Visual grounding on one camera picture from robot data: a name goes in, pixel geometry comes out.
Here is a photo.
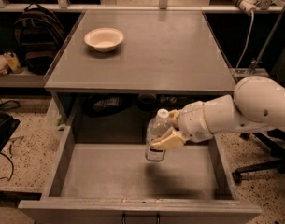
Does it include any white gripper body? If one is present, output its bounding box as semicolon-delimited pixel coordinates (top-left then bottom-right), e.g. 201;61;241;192
178;101;213;143

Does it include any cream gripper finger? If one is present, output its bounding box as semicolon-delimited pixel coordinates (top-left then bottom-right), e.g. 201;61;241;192
169;109;180;119
150;127;187;150

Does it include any clear plastic tea bottle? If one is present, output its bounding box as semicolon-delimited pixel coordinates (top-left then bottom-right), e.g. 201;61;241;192
145;108;171;162

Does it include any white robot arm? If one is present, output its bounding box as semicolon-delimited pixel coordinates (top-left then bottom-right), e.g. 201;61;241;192
150;76;285;150

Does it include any open grey top drawer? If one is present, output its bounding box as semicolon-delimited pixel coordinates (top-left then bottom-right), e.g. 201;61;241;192
19;128;261;224

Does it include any dark round cup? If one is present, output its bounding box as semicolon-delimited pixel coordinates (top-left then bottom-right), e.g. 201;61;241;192
137;94;157;111

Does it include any dark bag under cabinet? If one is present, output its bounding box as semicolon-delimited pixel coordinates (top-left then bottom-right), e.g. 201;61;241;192
83;94;132;118

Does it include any metal clamp stand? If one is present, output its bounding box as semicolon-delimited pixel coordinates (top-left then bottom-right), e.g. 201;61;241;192
246;4;285;74

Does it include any black office chair base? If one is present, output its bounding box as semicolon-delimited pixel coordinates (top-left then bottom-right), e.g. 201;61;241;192
231;129;285;185

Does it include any white paper bowl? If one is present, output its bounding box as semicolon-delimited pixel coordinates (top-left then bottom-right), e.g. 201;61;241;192
84;28;124;52

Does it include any white power strip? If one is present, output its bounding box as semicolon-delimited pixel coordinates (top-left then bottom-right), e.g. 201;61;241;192
232;0;260;14

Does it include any grey side shelf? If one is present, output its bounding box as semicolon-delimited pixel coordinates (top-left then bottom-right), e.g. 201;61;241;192
0;70;44;88

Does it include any dark brown backpack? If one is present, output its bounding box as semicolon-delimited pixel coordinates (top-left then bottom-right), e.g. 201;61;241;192
13;4;66;75

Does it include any black case on floor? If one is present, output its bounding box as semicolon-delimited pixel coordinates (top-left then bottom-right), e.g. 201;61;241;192
0;111;20;152

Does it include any plush toy on shelf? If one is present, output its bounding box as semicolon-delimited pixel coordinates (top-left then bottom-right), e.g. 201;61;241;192
0;51;23;75

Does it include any black drawer handle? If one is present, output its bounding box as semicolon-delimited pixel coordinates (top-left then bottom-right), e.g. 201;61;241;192
121;214;161;224

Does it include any white power cable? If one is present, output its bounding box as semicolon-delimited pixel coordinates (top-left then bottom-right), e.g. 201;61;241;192
234;9;255;77

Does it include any black floor cable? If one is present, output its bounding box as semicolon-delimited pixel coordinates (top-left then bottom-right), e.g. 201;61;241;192
0;147;15;182

